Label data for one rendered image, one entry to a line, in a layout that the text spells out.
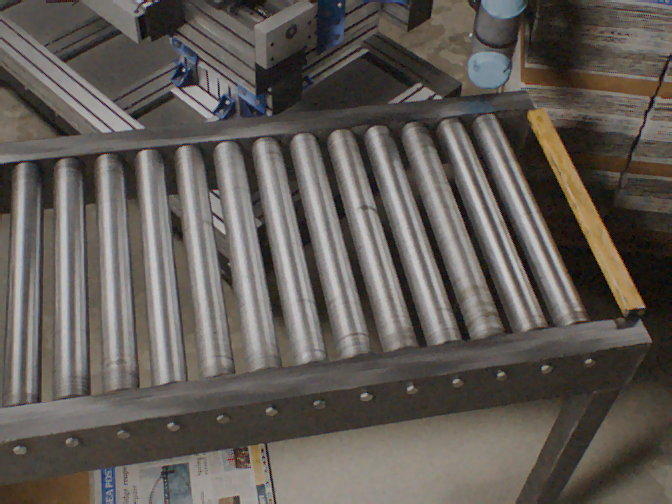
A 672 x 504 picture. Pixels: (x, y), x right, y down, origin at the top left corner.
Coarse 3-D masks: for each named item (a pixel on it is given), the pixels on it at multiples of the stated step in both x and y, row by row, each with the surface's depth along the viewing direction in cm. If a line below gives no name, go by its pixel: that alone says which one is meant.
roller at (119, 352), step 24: (96, 168) 142; (120, 168) 142; (96, 192) 139; (120, 192) 139; (96, 216) 137; (120, 216) 135; (120, 240) 132; (120, 264) 129; (120, 288) 126; (120, 312) 124; (120, 336) 121; (120, 360) 119; (120, 384) 116
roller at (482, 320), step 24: (408, 144) 149; (432, 144) 149; (432, 168) 144; (432, 192) 141; (432, 216) 139; (456, 216) 138; (456, 240) 135; (456, 264) 132; (456, 288) 131; (480, 288) 129; (480, 312) 126; (480, 336) 124
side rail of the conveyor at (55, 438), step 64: (640, 320) 127; (192, 384) 117; (256, 384) 117; (320, 384) 118; (384, 384) 118; (448, 384) 122; (512, 384) 125; (576, 384) 129; (0, 448) 112; (64, 448) 115; (128, 448) 118; (192, 448) 122
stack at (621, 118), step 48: (576, 0) 172; (624, 0) 172; (528, 48) 183; (576, 48) 181; (624, 48) 179; (576, 96) 190; (624, 96) 189; (528, 144) 202; (576, 144) 201; (624, 144) 199; (624, 192) 212; (576, 240) 226; (624, 240) 224
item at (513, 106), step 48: (480, 96) 156; (528, 96) 157; (0, 144) 143; (48, 144) 144; (96, 144) 144; (144, 144) 145; (192, 144) 146; (240, 144) 148; (288, 144) 150; (48, 192) 148
